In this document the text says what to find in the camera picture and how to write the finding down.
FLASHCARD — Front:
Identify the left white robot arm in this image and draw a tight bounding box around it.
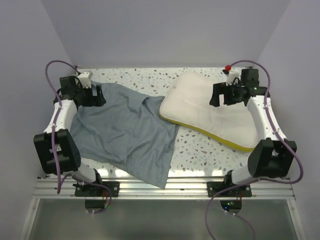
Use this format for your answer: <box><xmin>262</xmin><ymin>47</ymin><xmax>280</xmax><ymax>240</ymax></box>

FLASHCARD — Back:
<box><xmin>33</xmin><ymin>72</ymin><xmax>106</xmax><ymax>197</ymax></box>

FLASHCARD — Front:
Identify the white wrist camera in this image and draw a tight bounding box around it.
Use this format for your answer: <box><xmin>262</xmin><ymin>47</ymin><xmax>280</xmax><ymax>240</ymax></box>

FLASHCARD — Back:
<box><xmin>222</xmin><ymin>65</ymin><xmax>240</xmax><ymax>86</ymax></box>
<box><xmin>77</xmin><ymin>71</ymin><xmax>93</xmax><ymax>89</ymax></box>

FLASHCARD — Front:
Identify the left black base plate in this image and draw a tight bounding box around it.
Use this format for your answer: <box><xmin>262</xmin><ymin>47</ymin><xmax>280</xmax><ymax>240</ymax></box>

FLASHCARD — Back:
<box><xmin>72</xmin><ymin>181</ymin><xmax>120</xmax><ymax>198</ymax></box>

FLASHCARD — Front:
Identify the grey-blue pillowcase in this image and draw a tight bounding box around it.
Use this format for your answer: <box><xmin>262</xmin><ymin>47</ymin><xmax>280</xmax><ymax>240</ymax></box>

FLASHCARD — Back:
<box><xmin>70</xmin><ymin>83</ymin><xmax>180</xmax><ymax>189</ymax></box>

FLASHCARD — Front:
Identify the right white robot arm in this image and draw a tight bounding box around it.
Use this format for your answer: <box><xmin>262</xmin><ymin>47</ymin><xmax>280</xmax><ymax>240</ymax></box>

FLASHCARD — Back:
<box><xmin>209</xmin><ymin>65</ymin><xmax>297</xmax><ymax>197</ymax></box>

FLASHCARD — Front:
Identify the aluminium front rail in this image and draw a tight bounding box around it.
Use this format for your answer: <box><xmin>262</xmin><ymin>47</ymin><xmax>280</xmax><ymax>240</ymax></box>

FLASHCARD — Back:
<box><xmin>32</xmin><ymin>177</ymin><xmax>295</xmax><ymax>200</ymax></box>

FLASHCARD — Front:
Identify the white pillow yellow edge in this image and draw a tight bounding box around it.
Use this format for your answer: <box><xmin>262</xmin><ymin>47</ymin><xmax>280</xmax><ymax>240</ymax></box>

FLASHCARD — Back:
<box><xmin>159</xmin><ymin>72</ymin><xmax>258</xmax><ymax>152</ymax></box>

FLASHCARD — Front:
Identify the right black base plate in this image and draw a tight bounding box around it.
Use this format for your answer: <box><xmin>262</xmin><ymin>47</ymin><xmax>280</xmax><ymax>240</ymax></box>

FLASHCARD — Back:
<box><xmin>206</xmin><ymin>181</ymin><xmax>253</xmax><ymax>198</ymax></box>

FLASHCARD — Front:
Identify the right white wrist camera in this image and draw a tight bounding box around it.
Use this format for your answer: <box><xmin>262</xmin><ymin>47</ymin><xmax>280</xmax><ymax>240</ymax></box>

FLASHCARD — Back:
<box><xmin>222</xmin><ymin>65</ymin><xmax>240</xmax><ymax>86</ymax></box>

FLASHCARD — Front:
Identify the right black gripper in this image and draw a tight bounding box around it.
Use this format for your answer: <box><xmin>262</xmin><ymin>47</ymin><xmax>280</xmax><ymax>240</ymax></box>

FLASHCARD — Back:
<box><xmin>209</xmin><ymin>80</ymin><xmax>243</xmax><ymax>108</ymax></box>

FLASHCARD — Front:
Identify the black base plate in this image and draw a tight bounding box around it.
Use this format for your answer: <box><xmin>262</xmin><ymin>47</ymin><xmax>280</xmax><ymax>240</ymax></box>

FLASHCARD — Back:
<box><xmin>72</xmin><ymin>181</ymin><xmax>120</xmax><ymax>198</ymax></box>
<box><xmin>206</xmin><ymin>181</ymin><xmax>253</xmax><ymax>198</ymax></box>

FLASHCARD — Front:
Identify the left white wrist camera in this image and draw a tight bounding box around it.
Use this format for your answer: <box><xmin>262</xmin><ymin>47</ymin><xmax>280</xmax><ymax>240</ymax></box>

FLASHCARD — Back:
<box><xmin>77</xmin><ymin>71</ymin><xmax>93</xmax><ymax>89</ymax></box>

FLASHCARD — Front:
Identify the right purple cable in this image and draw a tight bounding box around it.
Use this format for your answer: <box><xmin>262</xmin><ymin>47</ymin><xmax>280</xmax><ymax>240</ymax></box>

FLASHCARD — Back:
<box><xmin>204</xmin><ymin>59</ymin><xmax>304</xmax><ymax>240</ymax></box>

